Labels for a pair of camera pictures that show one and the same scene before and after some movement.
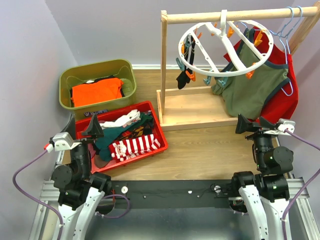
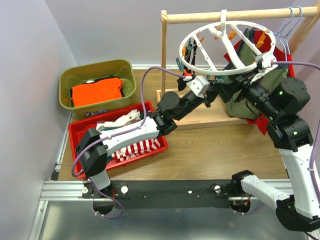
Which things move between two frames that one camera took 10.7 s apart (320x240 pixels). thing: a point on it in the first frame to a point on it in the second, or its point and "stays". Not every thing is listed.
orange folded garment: [91, 92] stays
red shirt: [283, 105] stays
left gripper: [94, 129] to [210, 95]
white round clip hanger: [225, 47] stays
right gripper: [243, 124] to [244, 81]
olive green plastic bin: [88, 89] stays
